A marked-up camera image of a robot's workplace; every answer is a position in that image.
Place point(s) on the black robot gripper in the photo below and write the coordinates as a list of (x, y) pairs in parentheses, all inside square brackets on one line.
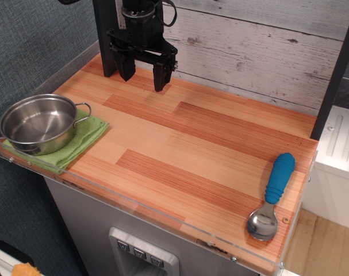
[(140, 37)]

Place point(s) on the blue handled metal spoon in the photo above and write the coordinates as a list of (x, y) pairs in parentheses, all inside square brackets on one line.
[(262, 223)]

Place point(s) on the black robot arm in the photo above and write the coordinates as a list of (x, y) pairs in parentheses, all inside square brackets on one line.
[(149, 4)]

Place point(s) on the stainless steel pot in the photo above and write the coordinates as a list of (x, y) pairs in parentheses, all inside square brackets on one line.
[(42, 124)]

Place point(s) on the green folded cloth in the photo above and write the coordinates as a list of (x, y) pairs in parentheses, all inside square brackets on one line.
[(87, 132)]

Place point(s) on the clear acrylic edge guard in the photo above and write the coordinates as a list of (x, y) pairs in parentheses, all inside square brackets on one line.
[(200, 190)]

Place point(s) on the silver toy fridge cabinet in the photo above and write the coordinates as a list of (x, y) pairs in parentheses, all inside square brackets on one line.
[(111, 241)]

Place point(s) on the white appliance right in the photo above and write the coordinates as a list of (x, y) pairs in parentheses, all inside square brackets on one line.
[(326, 193)]

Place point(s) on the orange object bottom left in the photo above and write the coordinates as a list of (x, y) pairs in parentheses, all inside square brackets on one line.
[(25, 269)]

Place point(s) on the dark vertical post right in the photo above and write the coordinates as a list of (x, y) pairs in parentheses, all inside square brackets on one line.
[(332, 89)]

